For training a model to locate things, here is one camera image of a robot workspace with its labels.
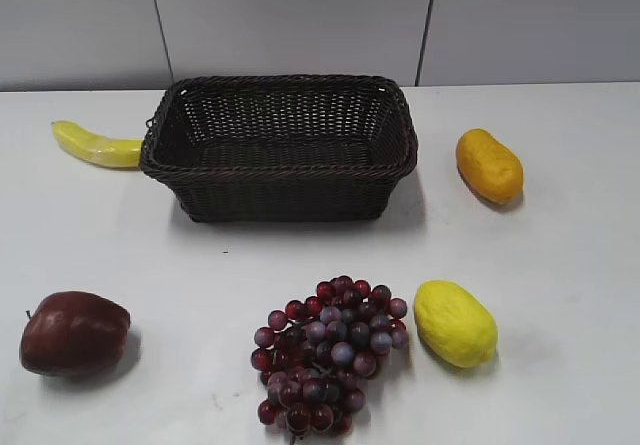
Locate purple grape bunch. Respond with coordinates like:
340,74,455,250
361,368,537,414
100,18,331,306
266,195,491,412
250,275,409,444

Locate dark brown wicker basket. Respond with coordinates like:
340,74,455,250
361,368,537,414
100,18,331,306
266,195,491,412
139,74,418,223

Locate orange mango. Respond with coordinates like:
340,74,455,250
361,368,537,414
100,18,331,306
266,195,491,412
455,129,524,205

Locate yellow lemon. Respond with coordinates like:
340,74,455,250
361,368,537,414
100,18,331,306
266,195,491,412
413,280,498,369

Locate yellow banana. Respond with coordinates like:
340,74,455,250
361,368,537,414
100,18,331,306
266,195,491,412
52,120,142,169

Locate red apple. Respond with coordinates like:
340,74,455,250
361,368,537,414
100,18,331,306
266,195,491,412
19,291,131,377

